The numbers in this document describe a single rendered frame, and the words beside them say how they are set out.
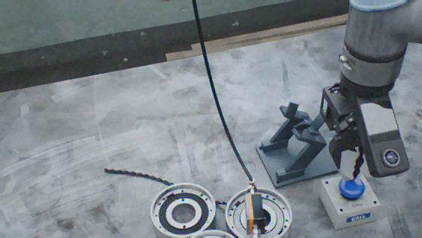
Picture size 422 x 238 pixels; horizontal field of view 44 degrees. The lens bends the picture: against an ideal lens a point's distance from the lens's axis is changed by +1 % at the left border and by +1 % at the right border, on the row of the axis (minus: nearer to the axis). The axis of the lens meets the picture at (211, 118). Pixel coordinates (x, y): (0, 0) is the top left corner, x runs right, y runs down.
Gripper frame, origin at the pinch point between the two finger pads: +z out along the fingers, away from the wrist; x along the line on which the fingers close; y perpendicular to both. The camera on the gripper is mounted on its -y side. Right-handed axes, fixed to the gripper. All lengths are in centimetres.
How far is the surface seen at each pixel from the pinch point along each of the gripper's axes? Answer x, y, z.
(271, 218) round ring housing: 13.2, -0.4, 5.2
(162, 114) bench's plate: 25.7, 31.0, 8.2
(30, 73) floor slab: 74, 158, 88
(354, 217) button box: 0.7, -3.6, 5.2
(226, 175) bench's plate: 17.3, 12.1, 8.1
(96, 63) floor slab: 44, 156, 88
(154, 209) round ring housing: 30.9, 6.3, 5.2
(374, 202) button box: -2.7, -2.8, 3.5
